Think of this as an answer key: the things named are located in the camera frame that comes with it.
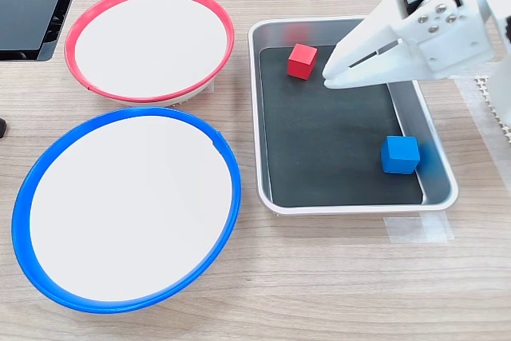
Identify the steel tray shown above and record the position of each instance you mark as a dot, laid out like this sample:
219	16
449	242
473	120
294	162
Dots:
254	117

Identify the clear tape strip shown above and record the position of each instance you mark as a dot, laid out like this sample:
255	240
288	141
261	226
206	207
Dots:
419	229

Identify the small red cube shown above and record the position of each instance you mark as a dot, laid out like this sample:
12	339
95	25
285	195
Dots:
301	62

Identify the clear tape sheet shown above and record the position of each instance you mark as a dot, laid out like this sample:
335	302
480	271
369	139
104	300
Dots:
471	117

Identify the black tray mat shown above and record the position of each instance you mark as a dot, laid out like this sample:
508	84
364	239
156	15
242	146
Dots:
327	137

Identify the small black object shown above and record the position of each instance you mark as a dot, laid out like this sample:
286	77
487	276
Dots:
2	128

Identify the small blue cube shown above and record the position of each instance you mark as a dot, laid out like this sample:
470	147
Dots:
399	155

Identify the black flat device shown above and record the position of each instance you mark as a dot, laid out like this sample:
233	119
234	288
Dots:
28	17

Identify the pale perforated base plate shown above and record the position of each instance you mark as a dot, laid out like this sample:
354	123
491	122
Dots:
489	95

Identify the red-rimmed white plate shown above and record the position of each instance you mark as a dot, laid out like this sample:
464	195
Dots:
151	45

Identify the blue-rimmed white plate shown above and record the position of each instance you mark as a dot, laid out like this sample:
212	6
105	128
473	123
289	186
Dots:
127	205

